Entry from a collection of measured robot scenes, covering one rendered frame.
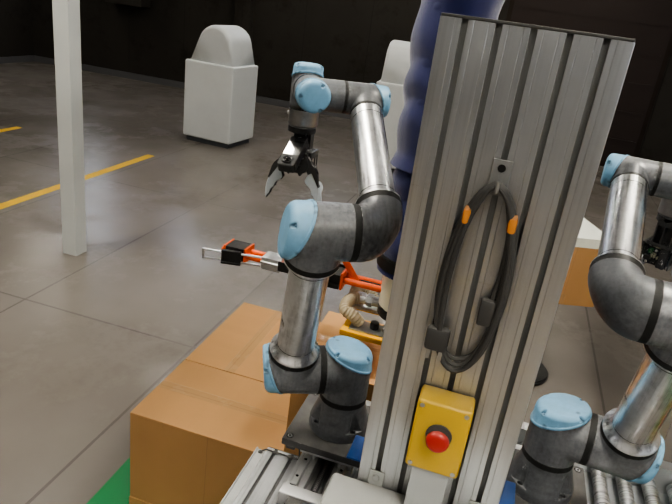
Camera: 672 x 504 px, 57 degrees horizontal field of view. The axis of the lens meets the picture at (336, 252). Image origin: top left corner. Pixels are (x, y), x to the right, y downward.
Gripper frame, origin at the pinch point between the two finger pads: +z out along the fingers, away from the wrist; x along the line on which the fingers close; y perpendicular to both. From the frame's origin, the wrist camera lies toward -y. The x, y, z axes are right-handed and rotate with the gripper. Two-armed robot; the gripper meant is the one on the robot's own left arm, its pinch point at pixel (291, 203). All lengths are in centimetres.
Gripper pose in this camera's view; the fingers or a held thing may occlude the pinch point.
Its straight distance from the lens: 162.2
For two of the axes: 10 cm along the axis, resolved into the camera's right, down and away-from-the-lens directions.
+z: -1.3, 9.2, 3.8
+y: 2.9, -3.3, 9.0
